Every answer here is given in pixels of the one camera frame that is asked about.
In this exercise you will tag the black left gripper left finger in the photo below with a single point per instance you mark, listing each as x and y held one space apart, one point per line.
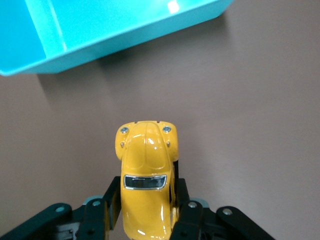
95 217

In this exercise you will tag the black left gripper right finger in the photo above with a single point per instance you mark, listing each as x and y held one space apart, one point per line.
192 220

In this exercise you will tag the yellow beetle toy car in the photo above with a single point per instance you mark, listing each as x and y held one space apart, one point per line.
145 155

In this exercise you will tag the brown table mat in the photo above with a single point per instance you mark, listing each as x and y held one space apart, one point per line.
250 125

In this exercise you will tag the teal plastic bin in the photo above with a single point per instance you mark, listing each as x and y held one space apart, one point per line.
75 30

